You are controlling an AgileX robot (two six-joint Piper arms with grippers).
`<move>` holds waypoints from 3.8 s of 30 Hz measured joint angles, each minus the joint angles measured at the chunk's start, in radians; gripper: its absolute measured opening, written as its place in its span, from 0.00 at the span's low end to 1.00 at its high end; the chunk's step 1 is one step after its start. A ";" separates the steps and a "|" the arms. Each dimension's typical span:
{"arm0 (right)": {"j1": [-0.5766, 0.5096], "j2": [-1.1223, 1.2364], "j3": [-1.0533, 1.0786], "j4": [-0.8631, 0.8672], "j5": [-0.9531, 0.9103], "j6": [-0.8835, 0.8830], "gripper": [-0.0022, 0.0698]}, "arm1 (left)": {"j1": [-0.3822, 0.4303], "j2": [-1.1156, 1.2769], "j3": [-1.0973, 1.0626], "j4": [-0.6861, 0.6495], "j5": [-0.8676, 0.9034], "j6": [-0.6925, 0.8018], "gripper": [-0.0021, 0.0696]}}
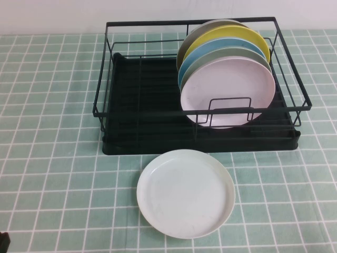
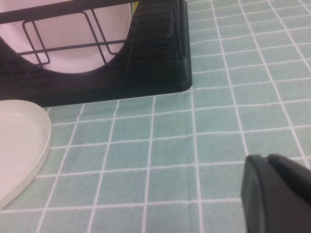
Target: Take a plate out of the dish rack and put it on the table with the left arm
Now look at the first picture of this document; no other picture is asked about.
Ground mint green plate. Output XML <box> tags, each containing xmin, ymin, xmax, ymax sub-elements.
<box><xmin>180</xmin><ymin>47</ymin><xmax>272</xmax><ymax>92</ymax></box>

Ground pink plate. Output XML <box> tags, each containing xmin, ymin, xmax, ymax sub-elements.
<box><xmin>180</xmin><ymin>58</ymin><xmax>276</xmax><ymax>130</ymax></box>

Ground black wire dish rack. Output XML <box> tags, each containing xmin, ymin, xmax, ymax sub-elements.
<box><xmin>92</xmin><ymin>16</ymin><xmax>313</xmax><ymax>133</ymax></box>

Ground grey plate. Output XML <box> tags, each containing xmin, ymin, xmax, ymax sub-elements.
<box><xmin>175</xmin><ymin>18</ymin><xmax>250</xmax><ymax>72</ymax></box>

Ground yellow plate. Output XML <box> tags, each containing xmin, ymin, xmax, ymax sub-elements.
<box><xmin>181</xmin><ymin>25</ymin><xmax>271</xmax><ymax>64</ymax></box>

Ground black plastic drip tray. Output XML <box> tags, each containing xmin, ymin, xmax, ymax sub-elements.
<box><xmin>101</xmin><ymin>52</ymin><xmax>302</xmax><ymax>156</ymax></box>

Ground blue plate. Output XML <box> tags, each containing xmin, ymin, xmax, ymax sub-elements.
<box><xmin>177</xmin><ymin>37</ymin><xmax>266</xmax><ymax>85</ymax></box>

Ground white plate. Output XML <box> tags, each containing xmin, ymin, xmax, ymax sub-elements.
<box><xmin>136</xmin><ymin>149</ymin><xmax>236</xmax><ymax>232</ymax></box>

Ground green checked tablecloth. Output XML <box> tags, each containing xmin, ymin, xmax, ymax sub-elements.
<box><xmin>0</xmin><ymin>27</ymin><xmax>337</xmax><ymax>253</ymax></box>

